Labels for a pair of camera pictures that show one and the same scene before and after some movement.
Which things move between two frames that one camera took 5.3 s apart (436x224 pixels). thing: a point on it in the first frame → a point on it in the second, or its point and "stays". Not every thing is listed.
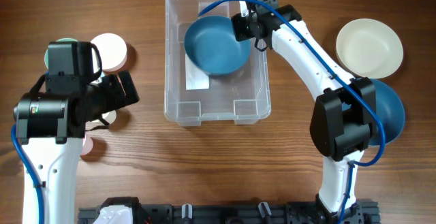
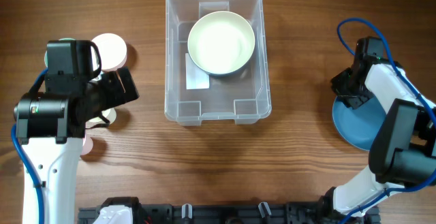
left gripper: (127, 88) stays
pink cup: (87, 145) stays
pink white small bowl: (113, 52) stays
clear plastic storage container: (191, 96) stays
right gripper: (256, 28) → (345, 90)
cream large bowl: (369, 48) → (221, 42)
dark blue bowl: (211, 45) → (233, 73)
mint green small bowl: (46, 56) stays
